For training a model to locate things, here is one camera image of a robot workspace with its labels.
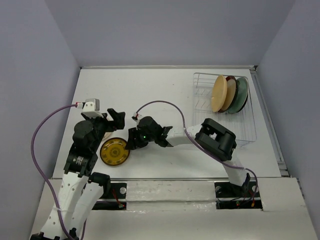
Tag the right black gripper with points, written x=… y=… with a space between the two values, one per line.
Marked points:
x=132 y=143

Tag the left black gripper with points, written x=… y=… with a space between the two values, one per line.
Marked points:
x=118 y=122

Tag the cream white plate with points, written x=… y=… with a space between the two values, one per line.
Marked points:
x=106 y=135

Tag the yellow patterned dark plate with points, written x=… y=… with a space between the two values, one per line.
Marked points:
x=113 y=152

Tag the orange-yellow plastic plate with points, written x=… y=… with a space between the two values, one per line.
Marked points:
x=219 y=93

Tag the red rimmed beige plate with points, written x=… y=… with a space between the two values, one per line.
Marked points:
x=231 y=94

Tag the teal floral plate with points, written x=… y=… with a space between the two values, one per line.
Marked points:
x=241 y=96

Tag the black glossy plate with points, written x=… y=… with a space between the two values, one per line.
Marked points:
x=246 y=100

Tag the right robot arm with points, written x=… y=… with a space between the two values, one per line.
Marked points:
x=210 y=137

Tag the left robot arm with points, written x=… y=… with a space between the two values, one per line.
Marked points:
x=80 y=187

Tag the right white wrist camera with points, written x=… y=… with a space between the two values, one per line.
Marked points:
x=137 y=117

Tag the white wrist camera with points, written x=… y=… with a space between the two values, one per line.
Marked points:
x=90 y=108
x=137 y=117

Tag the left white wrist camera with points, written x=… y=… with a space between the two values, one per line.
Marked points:
x=90 y=108

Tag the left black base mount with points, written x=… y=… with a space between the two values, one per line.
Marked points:
x=114 y=200

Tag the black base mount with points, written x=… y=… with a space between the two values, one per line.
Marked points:
x=114 y=200
x=232 y=197

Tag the white wire dish rack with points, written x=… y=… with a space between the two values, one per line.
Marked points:
x=241 y=123

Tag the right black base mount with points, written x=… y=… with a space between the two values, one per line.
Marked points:
x=232 y=197

